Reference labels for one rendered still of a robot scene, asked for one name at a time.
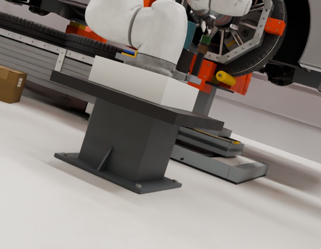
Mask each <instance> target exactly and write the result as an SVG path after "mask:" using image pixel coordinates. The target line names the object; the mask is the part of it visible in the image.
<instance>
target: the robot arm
mask: <svg viewBox="0 0 321 249"><path fill-rule="evenodd" d="M187 2H188V4H189V5H190V7H191V11H190V15H191V16H192V18H193V19H194V21H195V23H196V24H199V25H200V27H201V28H202V31H203V32H205V29H206V25H205V22H206V24H207V30H208V34H210V32H211V30H212V28H214V26H215V20H216V17H217V16H216V15H214V16H212V15H211V13H210V10H212V11H215V12H217V13H220V14H224V15H229V16H243V15H245V14H247V13H248V11H249V9H250V7H251V4H252V0H187ZM210 18H211V20H210ZM85 19H86V23H87V25H88V26H89V28H90V29H91V30H92V31H93V32H95V33H96V34H97V35H99V36H100V37H102V38H104V39H106V40H108V41H111V42H114V43H118V44H121V45H126V46H131V47H134V48H136V49H138V52H137V54H136V57H135V59H134V61H124V64H127V65H130V66H134V67H137V68H140V69H144V70H147V71H150V72H154V73H157V74H160V75H166V76H167V77H170V78H173V79H175V80H178V81H184V82H185V81H186V80H187V75H185V74H182V73H180V72H178V71H177V70H176V65H177V62H178V60H179V57H180V55H181V52H182V49H183V46H184V42H185V38H186V34H187V15H186V11H185V8H184V7H183V6H182V5H180V4H179V3H177V2H175V1H172V0H157V1H155V2H153V3H152V5H151V7H144V5H143V0H91V1H90V3H89V4H88V6H87V8H86V12H85ZM203 19H204V21H203Z"/></svg>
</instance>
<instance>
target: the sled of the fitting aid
mask: <svg viewBox="0 0 321 249"><path fill-rule="evenodd" d="M177 139H179V140H182V141H185V142H187V143H190V144H193V145H196V146H198V147H201V148H204V149H206V150H209V151H211V153H214V154H217V155H219V156H226V157H229V156H241V153H242V150H243V147H244V144H243V143H241V141H238V140H235V139H232V138H229V137H222V136H215V135H212V134H209V133H206V132H203V131H201V130H198V129H195V128H192V127H186V126H180V129H179V132H178V135H177Z"/></svg>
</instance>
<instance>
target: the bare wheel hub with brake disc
mask: <svg viewBox="0 0 321 249"><path fill-rule="evenodd" d="M261 14H262V13H261V12H259V11H255V12H252V13H248V14H245V15H243V16H241V18H240V21H242V22H245V23H248V24H250V25H253V26H256V27H257V26H258V23H259V20H260V17H261ZM243 27H245V26H243V25H240V24H239V25H238V30H237V32H238V34H239V35H240V37H241V39H242V41H243V42H244V43H246V42H248V41H250V40H251V39H253V38H254V35H255V32H256V30H253V29H251V28H249V29H250V35H249V36H247V37H243V36H242V35H241V34H240V31H241V29H242V28H243ZM235 36H236V38H237V40H238V41H239V43H240V44H241V42H240V40H239V39H238V37H237V35H236V34H235ZM234 40H235V39H234V38H233V36H232V34H231V32H230V34H229V37H228V38H225V40H224V43H225V46H226V47H227V49H228V50H229V51H232V50H234V49H235V48H237V47H238V45H237V43H236V42H235V43H233V44H232V45H230V46H229V47H228V46H227V44H229V43H230V42H232V41H234ZM241 45H242V44H241Z"/></svg>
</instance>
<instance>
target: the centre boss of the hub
mask: <svg viewBox="0 0 321 249"><path fill-rule="evenodd" d="M240 34H241V35H242V36H243V37H247V36H249V35H250V29H249V28H247V27H243V28H242V29H241V31H240Z"/></svg>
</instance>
